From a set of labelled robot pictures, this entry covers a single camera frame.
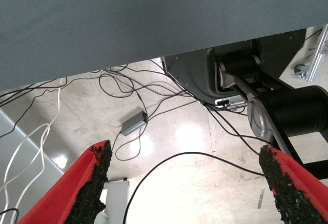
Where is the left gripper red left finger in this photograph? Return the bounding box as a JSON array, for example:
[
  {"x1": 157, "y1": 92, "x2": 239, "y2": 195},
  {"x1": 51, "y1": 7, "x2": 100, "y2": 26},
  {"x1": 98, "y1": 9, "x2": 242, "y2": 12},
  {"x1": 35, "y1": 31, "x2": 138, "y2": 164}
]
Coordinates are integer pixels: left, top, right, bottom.
[{"x1": 17, "y1": 139, "x2": 113, "y2": 224}]

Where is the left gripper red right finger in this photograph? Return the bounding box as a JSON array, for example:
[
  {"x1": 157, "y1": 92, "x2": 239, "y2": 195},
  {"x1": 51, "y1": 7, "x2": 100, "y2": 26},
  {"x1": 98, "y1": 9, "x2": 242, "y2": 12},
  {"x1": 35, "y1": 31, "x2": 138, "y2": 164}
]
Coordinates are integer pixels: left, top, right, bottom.
[{"x1": 258, "y1": 144, "x2": 328, "y2": 224}]

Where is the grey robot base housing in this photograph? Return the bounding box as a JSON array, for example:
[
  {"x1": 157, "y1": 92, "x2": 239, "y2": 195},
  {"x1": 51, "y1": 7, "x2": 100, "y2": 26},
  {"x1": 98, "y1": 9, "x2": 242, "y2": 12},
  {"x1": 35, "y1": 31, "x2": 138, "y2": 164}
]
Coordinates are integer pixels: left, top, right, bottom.
[{"x1": 162, "y1": 47, "x2": 251, "y2": 108}]

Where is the light grey panel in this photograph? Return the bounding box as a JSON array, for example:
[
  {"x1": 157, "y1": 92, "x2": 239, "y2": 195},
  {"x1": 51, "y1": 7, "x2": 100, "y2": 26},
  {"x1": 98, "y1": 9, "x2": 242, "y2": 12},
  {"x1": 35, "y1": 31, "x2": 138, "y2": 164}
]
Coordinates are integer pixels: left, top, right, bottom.
[{"x1": 0, "y1": 108, "x2": 65, "y2": 224}]

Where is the white box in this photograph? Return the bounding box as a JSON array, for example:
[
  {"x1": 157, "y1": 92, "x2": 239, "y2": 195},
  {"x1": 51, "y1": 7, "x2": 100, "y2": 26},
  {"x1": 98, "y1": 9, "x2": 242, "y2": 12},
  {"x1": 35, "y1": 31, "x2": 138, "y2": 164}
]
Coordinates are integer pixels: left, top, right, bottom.
[{"x1": 97, "y1": 177, "x2": 130, "y2": 224}]

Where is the small grey adapter box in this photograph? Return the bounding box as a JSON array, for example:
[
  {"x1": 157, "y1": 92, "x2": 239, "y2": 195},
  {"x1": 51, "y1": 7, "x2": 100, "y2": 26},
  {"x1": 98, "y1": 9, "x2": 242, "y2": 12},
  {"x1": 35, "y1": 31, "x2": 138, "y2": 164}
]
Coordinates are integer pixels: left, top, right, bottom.
[{"x1": 121, "y1": 110, "x2": 150, "y2": 137}]

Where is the aluminium profile bar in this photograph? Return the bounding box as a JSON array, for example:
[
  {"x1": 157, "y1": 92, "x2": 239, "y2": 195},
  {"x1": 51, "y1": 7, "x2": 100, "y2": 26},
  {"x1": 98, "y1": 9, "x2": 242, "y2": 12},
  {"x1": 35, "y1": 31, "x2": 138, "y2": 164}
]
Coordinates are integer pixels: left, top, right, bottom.
[{"x1": 306, "y1": 23, "x2": 328, "y2": 83}]

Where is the dark grey table cloth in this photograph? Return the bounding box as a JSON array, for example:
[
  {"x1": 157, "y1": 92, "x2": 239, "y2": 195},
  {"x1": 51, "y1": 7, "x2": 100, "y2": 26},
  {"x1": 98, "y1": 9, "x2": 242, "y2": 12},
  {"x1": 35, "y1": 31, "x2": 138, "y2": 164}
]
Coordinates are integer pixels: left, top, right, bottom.
[{"x1": 0, "y1": 0, "x2": 328, "y2": 92}]

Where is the white floor cable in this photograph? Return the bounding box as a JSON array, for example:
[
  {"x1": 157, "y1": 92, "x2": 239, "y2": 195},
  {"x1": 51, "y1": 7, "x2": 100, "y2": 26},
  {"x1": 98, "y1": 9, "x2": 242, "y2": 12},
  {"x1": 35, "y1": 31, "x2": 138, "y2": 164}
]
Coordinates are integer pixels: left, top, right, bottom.
[
  {"x1": 0, "y1": 77, "x2": 64, "y2": 224},
  {"x1": 0, "y1": 123, "x2": 51, "y2": 224}
]

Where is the black floor cable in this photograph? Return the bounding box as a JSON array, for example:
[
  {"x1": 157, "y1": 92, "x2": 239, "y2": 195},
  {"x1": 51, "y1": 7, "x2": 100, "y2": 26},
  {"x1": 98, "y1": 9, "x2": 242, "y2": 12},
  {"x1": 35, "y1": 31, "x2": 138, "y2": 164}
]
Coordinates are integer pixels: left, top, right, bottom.
[
  {"x1": 98, "y1": 65, "x2": 203, "y2": 107},
  {"x1": 122, "y1": 151, "x2": 265, "y2": 224},
  {"x1": 0, "y1": 77, "x2": 69, "y2": 139},
  {"x1": 112, "y1": 125, "x2": 145, "y2": 161}
]

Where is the silver metal bracket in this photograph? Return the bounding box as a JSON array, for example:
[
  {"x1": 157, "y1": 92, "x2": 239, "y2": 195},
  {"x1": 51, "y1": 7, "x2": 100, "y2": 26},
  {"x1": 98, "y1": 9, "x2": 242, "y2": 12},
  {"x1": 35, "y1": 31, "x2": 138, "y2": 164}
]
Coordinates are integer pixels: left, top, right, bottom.
[{"x1": 292, "y1": 64, "x2": 309, "y2": 79}]

